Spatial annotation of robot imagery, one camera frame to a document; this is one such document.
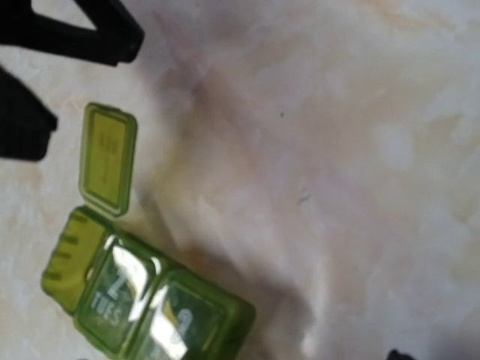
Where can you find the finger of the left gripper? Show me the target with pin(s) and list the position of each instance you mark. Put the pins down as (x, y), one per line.
(26, 124)
(117, 37)

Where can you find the green weekly pill organizer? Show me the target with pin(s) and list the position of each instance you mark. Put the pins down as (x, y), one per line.
(128, 299)

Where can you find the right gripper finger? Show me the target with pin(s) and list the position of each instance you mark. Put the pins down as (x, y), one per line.
(399, 354)

